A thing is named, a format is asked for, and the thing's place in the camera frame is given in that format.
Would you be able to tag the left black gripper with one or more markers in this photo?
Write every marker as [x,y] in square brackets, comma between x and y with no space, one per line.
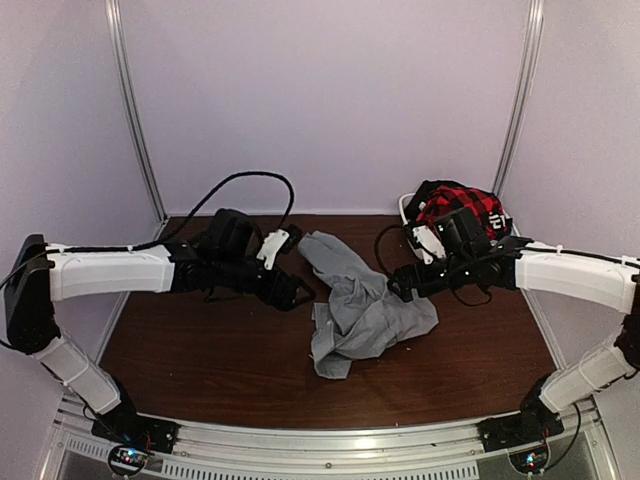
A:
[284,301]

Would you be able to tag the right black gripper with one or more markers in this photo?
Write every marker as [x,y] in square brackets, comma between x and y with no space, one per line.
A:
[404,275]

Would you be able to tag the grey long sleeve shirt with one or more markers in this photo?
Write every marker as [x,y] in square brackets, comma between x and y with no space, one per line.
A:
[361,318]

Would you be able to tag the white plastic basket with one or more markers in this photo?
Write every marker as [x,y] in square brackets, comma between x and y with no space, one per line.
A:
[407,213]

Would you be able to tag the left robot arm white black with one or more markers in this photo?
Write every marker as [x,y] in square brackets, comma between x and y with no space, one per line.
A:
[44,274]

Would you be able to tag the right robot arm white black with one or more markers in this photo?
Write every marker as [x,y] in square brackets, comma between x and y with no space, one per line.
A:
[469,257]

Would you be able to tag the red black plaid shirt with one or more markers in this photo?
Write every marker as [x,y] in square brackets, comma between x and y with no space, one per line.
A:
[485,206]

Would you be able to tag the black shirt in basket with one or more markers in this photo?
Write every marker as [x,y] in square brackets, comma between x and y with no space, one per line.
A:
[428,186]

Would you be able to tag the right circuit board with leds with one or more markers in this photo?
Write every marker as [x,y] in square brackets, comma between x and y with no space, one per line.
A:
[530,461]

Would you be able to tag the circuit board with leds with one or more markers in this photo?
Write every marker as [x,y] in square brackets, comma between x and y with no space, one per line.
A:
[530,461]
[124,460]

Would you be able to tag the left circuit board with leds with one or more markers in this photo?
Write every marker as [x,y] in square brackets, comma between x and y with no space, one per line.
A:
[124,460]

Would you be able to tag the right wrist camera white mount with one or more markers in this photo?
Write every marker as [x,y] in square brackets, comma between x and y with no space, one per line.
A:
[425,245]

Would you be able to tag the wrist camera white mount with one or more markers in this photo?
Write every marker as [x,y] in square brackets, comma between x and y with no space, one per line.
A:
[425,245]
[280,241]

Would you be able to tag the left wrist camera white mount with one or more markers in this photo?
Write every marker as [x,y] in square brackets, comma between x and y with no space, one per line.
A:
[280,241]

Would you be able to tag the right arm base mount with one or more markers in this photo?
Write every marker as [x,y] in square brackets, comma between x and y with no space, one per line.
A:
[507,432]

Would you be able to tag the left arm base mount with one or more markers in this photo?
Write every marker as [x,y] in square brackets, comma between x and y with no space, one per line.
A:
[126,426]

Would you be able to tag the front aluminium rail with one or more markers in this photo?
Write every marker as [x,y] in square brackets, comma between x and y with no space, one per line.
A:
[449,450]

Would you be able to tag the right aluminium frame post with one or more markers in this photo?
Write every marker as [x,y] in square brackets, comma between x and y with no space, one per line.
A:
[529,60]

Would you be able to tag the aluminium frame post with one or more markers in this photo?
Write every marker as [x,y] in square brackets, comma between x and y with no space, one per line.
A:
[529,60]
[133,118]

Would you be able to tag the left aluminium frame post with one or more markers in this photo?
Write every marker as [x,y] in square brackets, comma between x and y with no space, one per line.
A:
[133,118]

